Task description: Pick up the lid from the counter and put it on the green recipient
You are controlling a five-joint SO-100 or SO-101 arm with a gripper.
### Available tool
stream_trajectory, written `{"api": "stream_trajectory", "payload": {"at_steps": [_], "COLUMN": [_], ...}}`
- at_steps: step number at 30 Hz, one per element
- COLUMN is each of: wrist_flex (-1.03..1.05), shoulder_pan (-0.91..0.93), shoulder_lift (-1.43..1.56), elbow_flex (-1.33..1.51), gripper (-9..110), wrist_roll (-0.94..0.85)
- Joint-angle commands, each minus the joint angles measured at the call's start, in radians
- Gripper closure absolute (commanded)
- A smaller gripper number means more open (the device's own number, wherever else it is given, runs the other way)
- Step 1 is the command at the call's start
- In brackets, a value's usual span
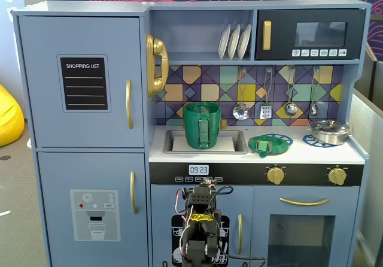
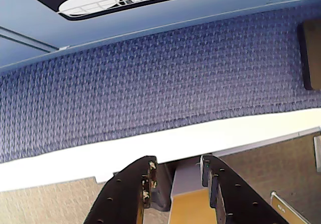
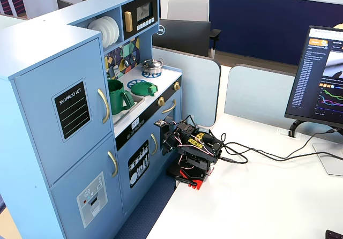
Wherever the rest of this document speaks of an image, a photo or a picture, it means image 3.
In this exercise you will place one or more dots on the green pitcher recipient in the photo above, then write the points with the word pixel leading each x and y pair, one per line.
pixel 116 97

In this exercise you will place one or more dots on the computer monitor with graphs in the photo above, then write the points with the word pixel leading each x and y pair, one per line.
pixel 308 75

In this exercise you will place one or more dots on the blue oven door with window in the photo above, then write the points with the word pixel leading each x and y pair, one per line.
pixel 178 99

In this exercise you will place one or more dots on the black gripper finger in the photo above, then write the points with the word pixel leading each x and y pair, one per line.
pixel 164 140
pixel 171 147

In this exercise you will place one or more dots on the black monitor stand bracket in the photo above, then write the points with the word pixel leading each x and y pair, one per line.
pixel 294 127

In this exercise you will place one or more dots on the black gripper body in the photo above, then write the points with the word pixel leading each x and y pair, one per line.
pixel 166 140

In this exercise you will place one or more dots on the grey office chair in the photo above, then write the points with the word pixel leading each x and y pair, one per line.
pixel 187 8

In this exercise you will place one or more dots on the green round lid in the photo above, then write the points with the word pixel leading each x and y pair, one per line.
pixel 140 89

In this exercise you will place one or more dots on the blue fridge door with chalkboard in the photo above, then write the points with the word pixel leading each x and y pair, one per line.
pixel 40 142

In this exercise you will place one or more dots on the blue fridge door with dispenser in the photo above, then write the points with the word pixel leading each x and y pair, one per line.
pixel 67 188

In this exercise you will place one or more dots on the metal ladle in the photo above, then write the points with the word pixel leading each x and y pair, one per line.
pixel 125 61

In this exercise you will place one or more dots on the black keyboard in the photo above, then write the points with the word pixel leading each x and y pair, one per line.
pixel 335 235

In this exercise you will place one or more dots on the steel pot with lid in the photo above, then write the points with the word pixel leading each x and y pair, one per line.
pixel 152 66

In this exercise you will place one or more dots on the gold stove knob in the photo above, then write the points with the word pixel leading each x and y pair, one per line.
pixel 176 86
pixel 161 101

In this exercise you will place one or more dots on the white toy plate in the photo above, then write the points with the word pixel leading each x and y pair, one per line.
pixel 116 28
pixel 95 30
pixel 109 31

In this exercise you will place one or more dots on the metal spoon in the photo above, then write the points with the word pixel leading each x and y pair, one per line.
pixel 133 57

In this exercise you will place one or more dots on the pale blue desk divider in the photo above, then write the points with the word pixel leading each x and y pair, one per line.
pixel 257 94
pixel 195 89

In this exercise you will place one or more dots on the red table clamp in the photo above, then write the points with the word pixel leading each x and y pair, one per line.
pixel 197 184

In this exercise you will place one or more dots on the silver monitor stand base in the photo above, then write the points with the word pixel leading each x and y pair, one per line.
pixel 329 161

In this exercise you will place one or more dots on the grey sink basin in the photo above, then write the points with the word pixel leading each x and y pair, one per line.
pixel 128 109

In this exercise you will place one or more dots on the blue dishwasher door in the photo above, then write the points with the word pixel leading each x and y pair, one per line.
pixel 126 185

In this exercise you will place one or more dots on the black shopping list board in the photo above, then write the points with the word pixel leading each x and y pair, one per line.
pixel 71 110

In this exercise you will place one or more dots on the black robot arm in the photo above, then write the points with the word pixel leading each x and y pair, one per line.
pixel 198 153

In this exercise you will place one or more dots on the black Dell monitor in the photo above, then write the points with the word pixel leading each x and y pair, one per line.
pixel 182 38

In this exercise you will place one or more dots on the blue toy kitchen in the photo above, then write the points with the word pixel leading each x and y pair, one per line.
pixel 32 70

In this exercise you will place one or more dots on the black toy microwave door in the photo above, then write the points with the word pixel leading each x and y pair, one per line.
pixel 139 1

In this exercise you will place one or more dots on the small wrist camera board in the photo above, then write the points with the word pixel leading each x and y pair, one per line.
pixel 160 123

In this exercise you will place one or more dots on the metal slotted spatula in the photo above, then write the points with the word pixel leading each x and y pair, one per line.
pixel 116 70

